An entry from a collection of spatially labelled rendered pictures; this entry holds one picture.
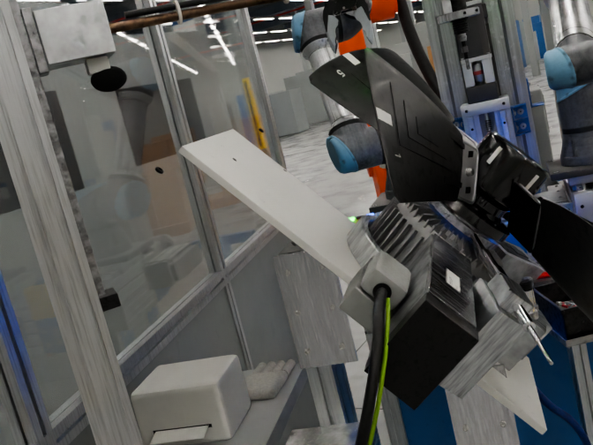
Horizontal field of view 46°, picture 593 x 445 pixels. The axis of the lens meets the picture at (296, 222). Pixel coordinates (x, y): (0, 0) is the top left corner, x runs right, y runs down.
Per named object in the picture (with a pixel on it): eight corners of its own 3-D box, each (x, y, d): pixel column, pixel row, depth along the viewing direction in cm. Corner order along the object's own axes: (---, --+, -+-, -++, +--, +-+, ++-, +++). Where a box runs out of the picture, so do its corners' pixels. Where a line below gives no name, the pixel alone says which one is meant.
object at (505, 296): (521, 321, 90) (498, 306, 89) (508, 299, 95) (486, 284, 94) (535, 307, 89) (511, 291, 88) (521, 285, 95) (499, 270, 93)
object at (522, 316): (474, 244, 110) (551, 375, 78) (463, 237, 110) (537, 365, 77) (483, 233, 109) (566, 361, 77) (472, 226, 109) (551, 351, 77)
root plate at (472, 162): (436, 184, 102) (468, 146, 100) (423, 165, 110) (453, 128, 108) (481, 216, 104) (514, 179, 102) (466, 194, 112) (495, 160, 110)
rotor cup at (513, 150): (446, 205, 107) (504, 138, 103) (426, 173, 120) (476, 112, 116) (516, 252, 110) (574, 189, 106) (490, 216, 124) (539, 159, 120)
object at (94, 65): (95, 94, 95) (86, 58, 94) (93, 96, 99) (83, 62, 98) (131, 86, 97) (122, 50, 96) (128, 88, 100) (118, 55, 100)
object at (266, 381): (235, 403, 133) (231, 393, 133) (260, 370, 147) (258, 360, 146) (275, 400, 130) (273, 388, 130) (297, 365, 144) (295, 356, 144)
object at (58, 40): (40, 72, 91) (20, 6, 89) (38, 79, 97) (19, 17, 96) (117, 56, 94) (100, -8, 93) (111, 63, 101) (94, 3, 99)
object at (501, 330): (462, 399, 92) (432, 382, 91) (447, 361, 101) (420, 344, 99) (528, 329, 89) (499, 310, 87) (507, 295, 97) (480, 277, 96)
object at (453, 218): (438, 216, 108) (446, 207, 107) (420, 184, 120) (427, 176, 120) (505, 262, 111) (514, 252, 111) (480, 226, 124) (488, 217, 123)
